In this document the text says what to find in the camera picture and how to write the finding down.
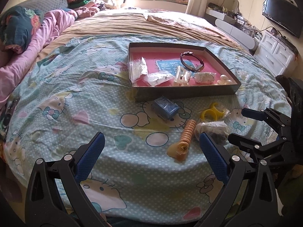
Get white drawer cabinet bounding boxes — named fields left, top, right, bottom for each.
left=254, top=31, right=297, bottom=76

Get large pearl earrings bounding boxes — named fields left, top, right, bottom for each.
left=217, top=74, right=233, bottom=85

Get white hair claw clip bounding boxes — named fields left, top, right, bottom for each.
left=173, top=66, right=192, bottom=87

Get tan bed blanket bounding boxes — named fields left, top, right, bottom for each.
left=35, top=9, right=246, bottom=62

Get brown leather wrist watch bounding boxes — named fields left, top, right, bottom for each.
left=180, top=51, right=204, bottom=73

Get white pearl hair clip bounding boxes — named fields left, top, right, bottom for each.
left=194, top=72, right=216, bottom=84

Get clear bag with dark jewelry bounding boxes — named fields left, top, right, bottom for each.
left=194, top=121, right=230, bottom=145

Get white grey dressing table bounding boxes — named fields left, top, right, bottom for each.
left=204, top=7, right=258, bottom=54

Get blue plastic small box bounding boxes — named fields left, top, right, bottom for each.
left=151, top=96, right=179, bottom=120

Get clear plastic zip bag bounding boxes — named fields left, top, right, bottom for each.
left=128, top=57, right=148, bottom=84

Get Hello Kitty bed sheet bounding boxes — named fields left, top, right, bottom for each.
left=4, top=35, right=291, bottom=224

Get dark cardboard tray box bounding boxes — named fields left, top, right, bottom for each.
left=128, top=43, right=241, bottom=101

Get yellow ring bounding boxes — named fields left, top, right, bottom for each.
left=198, top=102, right=230, bottom=122

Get dark floral pillow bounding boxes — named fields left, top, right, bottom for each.
left=1, top=6, right=44, bottom=54

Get pile of clothes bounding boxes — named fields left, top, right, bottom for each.
left=67, top=0, right=117, bottom=19

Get pink floral light blanket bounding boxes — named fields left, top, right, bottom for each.
left=143, top=9, right=230, bottom=40

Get small jewelry plastic bag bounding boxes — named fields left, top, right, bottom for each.
left=143, top=70, right=174, bottom=87

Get black flat television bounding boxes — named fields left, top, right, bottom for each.
left=262, top=0, right=302, bottom=38

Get pink quilt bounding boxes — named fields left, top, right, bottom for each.
left=1, top=9, right=77, bottom=107

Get orange spiral hair tie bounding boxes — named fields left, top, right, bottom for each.
left=166, top=119, right=198, bottom=162

